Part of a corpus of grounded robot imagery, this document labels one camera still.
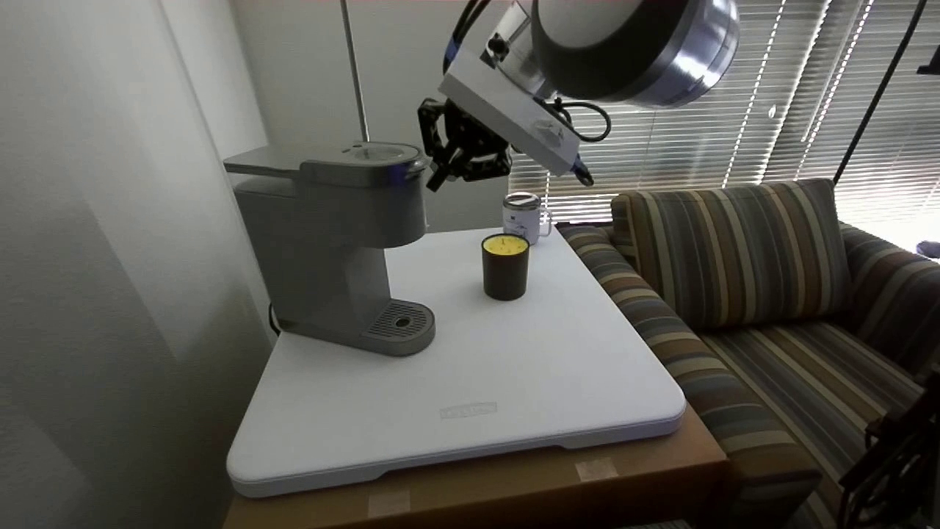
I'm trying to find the window blinds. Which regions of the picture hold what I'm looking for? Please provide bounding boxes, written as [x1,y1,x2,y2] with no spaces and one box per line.
[508,0,940,254]

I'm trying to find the grey coffee machine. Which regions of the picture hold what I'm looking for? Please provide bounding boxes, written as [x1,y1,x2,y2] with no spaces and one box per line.
[223,141,437,359]

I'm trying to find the grey metal stand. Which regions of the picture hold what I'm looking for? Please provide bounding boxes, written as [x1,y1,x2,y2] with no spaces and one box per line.
[339,0,371,145]

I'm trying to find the white mug with lid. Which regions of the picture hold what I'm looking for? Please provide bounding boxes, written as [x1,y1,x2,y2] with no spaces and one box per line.
[502,192,554,246]

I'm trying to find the coffee machine lid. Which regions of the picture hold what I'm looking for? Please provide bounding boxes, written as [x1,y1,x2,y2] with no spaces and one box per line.
[300,141,430,189]

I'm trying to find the striped sofa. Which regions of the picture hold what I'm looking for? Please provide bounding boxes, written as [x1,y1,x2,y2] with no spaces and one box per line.
[555,178,940,529]

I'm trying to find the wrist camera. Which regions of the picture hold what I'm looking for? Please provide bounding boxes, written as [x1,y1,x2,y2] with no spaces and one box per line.
[438,54,594,187]

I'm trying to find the cardboard box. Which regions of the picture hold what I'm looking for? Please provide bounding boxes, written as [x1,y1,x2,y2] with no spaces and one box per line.
[223,403,732,529]

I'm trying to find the black folded tripod stand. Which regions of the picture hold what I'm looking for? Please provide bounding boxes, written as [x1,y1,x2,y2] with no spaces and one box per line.
[837,366,940,529]

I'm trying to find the dark jar candle yellow wax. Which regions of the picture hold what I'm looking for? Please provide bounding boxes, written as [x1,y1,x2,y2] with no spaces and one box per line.
[481,234,531,302]

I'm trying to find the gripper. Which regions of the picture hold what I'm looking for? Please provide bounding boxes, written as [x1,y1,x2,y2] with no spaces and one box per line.
[417,98,513,193]

